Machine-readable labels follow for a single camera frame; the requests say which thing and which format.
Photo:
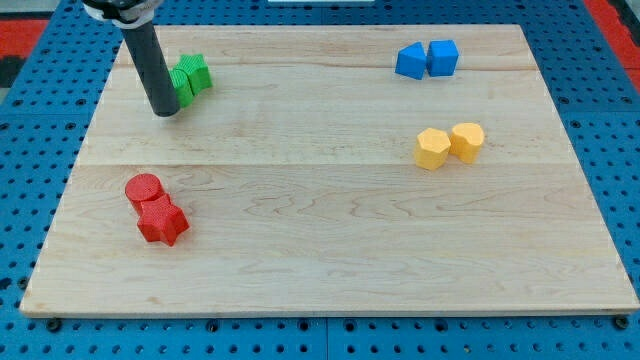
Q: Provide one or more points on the wooden board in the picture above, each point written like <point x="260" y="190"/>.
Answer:
<point x="296" y="174"/>

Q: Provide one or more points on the blue triangle block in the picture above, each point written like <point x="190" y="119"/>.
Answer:
<point x="411" y="61"/>

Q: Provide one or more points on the red circle block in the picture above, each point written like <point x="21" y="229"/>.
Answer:
<point x="143" y="188"/>

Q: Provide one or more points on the blue cube block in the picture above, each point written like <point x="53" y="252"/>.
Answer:
<point x="442" y="57"/>

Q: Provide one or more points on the green circle block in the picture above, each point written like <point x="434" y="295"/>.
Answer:
<point x="182" y="87"/>

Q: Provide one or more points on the yellow heart block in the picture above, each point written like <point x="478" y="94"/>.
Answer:
<point x="466" y="140"/>

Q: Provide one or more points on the red star block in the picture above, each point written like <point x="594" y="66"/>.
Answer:
<point x="162" y="221"/>

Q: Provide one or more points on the yellow hexagon block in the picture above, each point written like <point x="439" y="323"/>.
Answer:
<point x="431" y="149"/>

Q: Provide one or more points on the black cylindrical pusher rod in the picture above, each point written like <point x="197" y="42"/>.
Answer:
<point x="150" y="64"/>

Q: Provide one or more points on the green star block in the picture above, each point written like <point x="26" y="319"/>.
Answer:
<point x="196" y="70"/>

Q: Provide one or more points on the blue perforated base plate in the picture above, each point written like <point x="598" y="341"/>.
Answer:
<point x="48" y="108"/>

